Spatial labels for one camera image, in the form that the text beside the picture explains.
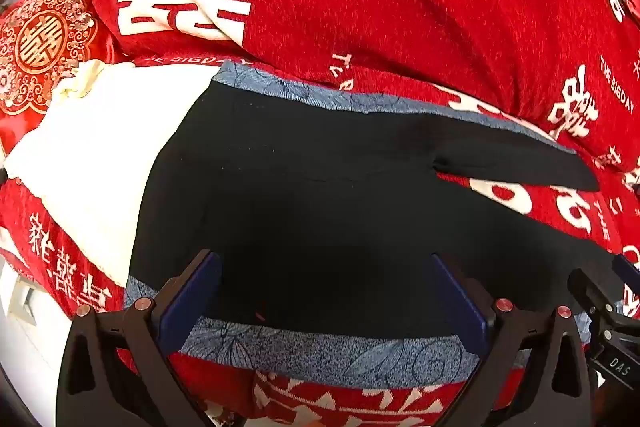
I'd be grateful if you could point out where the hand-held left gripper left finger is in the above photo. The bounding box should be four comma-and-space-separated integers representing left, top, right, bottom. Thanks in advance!
56, 248, 223, 427

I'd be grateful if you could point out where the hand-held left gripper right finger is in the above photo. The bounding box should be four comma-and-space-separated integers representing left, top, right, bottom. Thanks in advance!
431, 253, 593, 427

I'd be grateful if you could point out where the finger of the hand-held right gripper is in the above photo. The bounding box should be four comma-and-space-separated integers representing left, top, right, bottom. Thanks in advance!
613, 253, 640, 288
567, 268, 640, 333

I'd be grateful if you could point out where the red printed bed cover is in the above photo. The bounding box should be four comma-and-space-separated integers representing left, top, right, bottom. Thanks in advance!
0, 52, 640, 427

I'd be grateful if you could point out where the white bedside cabinet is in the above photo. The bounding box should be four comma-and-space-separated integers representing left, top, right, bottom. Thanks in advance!
0, 257, 78, 390

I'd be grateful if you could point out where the white cloth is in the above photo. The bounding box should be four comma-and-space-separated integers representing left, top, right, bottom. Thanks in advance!
2, 59, 221, 288

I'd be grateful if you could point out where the red printed duvet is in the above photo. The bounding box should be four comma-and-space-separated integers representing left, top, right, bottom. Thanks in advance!
77, 0, 640, 172

